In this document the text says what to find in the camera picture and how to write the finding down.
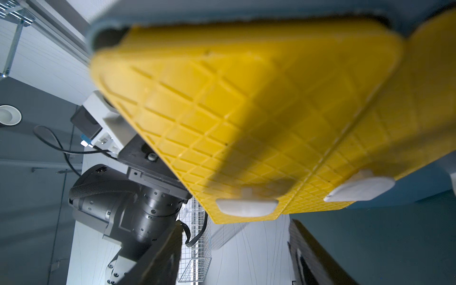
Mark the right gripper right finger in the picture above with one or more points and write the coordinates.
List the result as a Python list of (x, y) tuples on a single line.
[(312, 264)]

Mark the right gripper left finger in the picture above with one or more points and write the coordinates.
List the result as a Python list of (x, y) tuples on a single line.
[(160, 264)]

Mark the white ceiling light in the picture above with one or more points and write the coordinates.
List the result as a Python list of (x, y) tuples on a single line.
[(10, 116)]

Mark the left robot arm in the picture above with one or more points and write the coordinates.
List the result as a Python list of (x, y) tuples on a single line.
[(95, 194)]

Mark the white wire basket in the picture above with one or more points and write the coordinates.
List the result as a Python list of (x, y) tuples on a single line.
[(196, 247)]

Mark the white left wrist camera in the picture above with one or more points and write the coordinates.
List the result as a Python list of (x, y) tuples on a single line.
[(103, 126)]

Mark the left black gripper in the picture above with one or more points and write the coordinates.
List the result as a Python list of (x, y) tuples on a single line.
[(150, 202)]

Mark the teal drawer cabinet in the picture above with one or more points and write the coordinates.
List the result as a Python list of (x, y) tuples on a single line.
[(400, 17)]

